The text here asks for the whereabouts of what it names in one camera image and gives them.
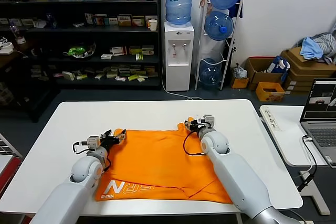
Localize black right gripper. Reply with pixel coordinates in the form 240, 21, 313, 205
184, 119, 208, 133

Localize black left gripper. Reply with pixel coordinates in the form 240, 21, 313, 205
99, 129, 127, 151

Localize orange t-shirt white print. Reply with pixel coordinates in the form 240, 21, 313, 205
94, 115, 233, 204

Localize small yellow cardboard box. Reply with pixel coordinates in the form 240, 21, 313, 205
230, 77, 249, 89

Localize white water dispenser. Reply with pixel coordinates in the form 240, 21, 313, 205
164, 21, 195, 92

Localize grey plastic bag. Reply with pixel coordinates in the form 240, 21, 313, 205
232, 63, 248, 80

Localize cream white box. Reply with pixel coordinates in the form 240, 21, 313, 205
62, 70, 76, 81

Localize paper strip with writing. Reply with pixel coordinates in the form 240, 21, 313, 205
262, 105, 281, 132

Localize red white medicine box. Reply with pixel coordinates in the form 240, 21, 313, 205
111, 46, 128, 56

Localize white metal jug rack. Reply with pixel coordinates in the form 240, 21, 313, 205
194, 0, 244, 91

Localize orange cardboard box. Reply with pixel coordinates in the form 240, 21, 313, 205
255, 81, 286, 102

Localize open brown cardboard box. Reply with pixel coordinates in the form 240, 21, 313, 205
244, 56, 284, 91

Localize black tripod stand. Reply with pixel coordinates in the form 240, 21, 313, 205
225, 37, 237, 70

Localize black low shelf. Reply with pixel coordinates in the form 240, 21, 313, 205
0, 38, 61, 124

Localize bowl with green items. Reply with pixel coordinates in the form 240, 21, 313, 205
62, 41, 97, 59

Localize white side table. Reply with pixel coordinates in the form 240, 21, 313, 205
259, 104, 331, 216

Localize blue white bag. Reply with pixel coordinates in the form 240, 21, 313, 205
266, 55, 291, 82

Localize black shelving unit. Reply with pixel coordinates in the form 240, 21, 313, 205
0, 0, 161, 91

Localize red white cart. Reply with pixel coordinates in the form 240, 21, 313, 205
0, 132, 24, 196

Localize cream yellow box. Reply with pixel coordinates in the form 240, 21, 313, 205
117, 15, 132, 27

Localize blue water jug with label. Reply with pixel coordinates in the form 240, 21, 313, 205
164, 0, 194, 27

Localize pink rag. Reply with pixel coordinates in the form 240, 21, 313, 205
199, 0, 211, 16

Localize stacked brown cardboard boxes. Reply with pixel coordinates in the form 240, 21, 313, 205
280, 47, 336, 95

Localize blue plastic bottle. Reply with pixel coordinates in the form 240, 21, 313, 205
47, 13, 58, 29

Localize grey laptop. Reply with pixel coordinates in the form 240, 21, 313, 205
299, 78, 336, 168

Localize light blue garment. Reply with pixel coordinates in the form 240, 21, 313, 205
300, 37, 323, 60

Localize clear plastic bottle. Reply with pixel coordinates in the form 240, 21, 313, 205
9, 22, 22, 41

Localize grey striped garment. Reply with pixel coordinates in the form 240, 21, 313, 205
312, 32, 336, 65

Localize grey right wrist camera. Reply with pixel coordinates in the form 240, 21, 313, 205
203, 115, 216, 129

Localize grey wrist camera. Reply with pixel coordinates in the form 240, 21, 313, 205
203, 115, 216, 129
86, 136, 102, 153

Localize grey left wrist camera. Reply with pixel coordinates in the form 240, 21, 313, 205
86, 136, 102, 153

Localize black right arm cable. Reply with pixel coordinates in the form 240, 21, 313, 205
183, 131, 207, 156

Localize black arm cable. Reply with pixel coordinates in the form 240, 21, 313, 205
72, 141, 112, 171
183, 131, 207, 156

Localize white dispenser power cable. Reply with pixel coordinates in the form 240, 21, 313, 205
161, 63, 204, 101

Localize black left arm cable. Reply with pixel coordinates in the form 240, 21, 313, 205
72, 141, 112, 171

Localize black laptop cable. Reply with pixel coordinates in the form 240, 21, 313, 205
297, 134, 319, 193

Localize white device with cable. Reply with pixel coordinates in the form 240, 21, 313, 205
0, 37, 15, 56

